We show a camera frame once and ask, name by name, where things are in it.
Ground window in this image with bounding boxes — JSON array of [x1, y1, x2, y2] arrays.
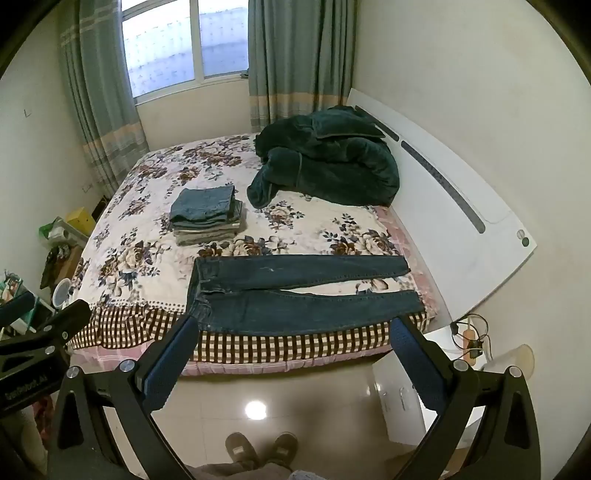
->
[[119, 0, 250, 99]]

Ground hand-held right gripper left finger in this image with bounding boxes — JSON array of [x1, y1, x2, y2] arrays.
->
[[46, 314, 201, 480]]

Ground beige power strip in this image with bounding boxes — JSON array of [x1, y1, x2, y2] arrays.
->
[[462, 328, 484, 363]]

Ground white nightstand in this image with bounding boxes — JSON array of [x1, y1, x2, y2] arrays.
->
[[371, 322, 491, 446]]

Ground white cup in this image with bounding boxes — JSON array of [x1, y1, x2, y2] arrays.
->
[[51, 278, 73, 309]]

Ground power strip with cables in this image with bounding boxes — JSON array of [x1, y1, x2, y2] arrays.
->
[[450, 313, 494, 361]]

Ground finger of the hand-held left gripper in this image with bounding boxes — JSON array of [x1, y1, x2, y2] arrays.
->
[[0, 299, 92, 357], [0, 292, 37, 326]]

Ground person's right grey slipper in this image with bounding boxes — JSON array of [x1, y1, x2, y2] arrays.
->
[[267, 432, 299, 467]]

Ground bed with floral sheet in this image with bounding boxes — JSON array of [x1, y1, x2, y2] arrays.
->
[[66, 131, 440, 377]]

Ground brown cardboard box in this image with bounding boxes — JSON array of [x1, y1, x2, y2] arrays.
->
[[41, 244, 85, 290]]

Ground person's grey trouser legs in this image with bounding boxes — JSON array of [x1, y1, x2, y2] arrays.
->
[[184, 462, 324, 480]]

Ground white bed headboard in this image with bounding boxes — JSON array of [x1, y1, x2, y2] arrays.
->
[[346, 87, 539, 325]]

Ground grey-green striped curtain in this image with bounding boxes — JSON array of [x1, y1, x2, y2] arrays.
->
[[57, 0, 150, 195], [246, 0, 359, 133]]

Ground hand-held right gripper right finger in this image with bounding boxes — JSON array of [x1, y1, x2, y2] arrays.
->
[[389, 315, 542, 480]]

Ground white side shelf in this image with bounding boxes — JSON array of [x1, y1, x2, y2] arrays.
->
[[45, 216, 91, 250]]

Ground person's grey slipper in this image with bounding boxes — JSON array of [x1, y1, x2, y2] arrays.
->
[[225, 432, 260, 470], [267, 432, 299, 467]]

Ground stack of folded pants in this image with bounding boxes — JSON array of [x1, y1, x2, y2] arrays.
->
[[169, 185, 247, 247]]

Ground yellow box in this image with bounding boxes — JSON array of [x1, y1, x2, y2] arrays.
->
[[66, 207, 97, 239]]

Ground person's left grey slipper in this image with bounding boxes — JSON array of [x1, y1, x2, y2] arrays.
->
[[225, 432, 260, 470]]

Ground dark blue jeans pants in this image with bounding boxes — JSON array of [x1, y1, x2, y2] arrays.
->
[[185, 253, 426, 336]]

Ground dark green plush blanket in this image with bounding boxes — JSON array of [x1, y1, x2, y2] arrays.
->
[[246, 104, 400, 209]]

